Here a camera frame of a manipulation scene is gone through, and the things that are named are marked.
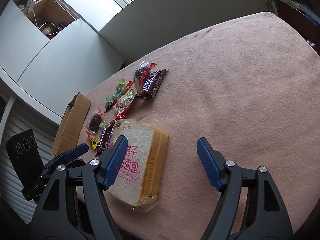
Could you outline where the yellow candy packet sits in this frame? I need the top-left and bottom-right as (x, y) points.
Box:
(86, 131), (99, 150)

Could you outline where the Snickers bar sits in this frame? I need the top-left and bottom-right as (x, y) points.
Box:
(136, 69), (167, 100)
(97, 120), (116, 156)

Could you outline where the small green candy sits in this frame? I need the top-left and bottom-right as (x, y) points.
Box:
(99, 122), (106, 130)

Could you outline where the dark candy red wrapper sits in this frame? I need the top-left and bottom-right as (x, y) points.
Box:
(133, 61), (157, 88)
(87, 108), (104, 134)

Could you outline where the green black candy packet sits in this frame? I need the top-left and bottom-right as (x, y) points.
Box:
(104, 93), (118, 113)

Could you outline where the red white snack pouch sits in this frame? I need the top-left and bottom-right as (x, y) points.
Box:
(113, 80), (137, 121)

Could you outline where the packaged white bread slice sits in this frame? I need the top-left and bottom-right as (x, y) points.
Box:
(107, 114), (169, 212)

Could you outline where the green jelly cup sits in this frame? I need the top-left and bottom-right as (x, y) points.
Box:
(116, 78), (126, 96)

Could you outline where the brown cardboard box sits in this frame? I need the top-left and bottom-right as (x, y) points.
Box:
(52, 93), (91, 157)

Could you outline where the white cabinet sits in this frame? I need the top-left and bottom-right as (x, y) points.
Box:
(1, 0), (124, 123)

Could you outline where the black camera box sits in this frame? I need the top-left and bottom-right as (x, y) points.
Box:
(5, 129), (43, 190)

